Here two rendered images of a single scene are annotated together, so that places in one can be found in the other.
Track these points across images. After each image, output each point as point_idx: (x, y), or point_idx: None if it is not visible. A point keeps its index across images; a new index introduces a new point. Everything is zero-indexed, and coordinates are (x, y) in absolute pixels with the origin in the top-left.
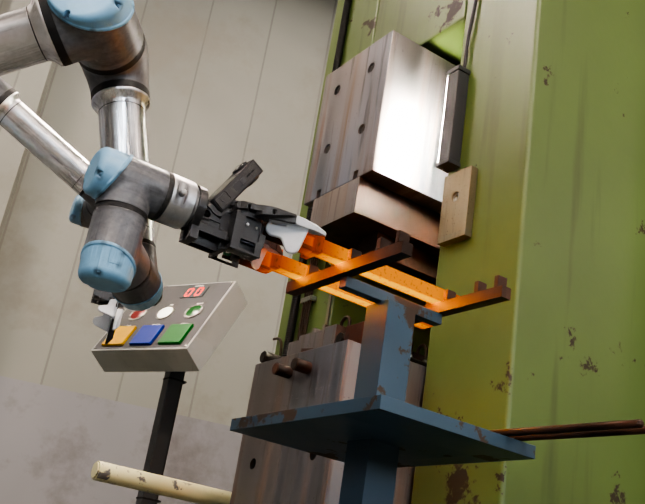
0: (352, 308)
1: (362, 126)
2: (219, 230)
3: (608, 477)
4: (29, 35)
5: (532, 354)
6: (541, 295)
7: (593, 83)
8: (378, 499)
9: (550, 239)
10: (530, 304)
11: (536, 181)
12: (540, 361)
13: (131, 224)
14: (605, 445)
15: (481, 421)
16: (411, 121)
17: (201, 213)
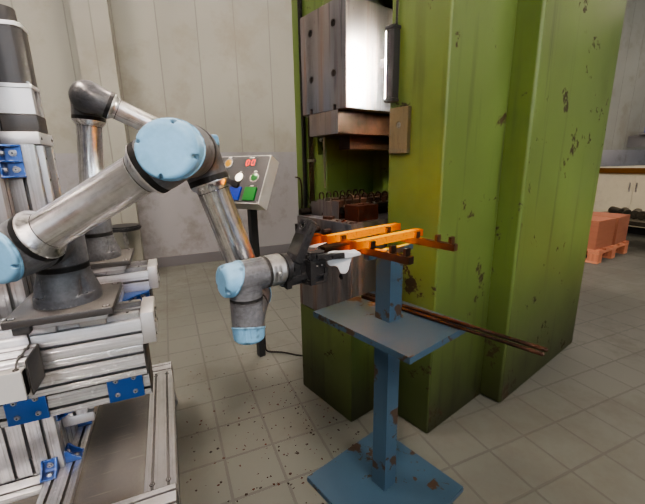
0: (335, 164)
1: (333, 70)
2: (302, 275)
3: (475, 261)
4: (137, 187)
5: (447, 225)
6: (451, 191)
7: (481, 30)
8: None
9: (456, 155)
10: (447, 199)
11: (450, 122)
12: (450, 226)
13: (257, 310)
14: (475, 248)
15: (422, 259)
16: (363, 62)
17: (291, 277)
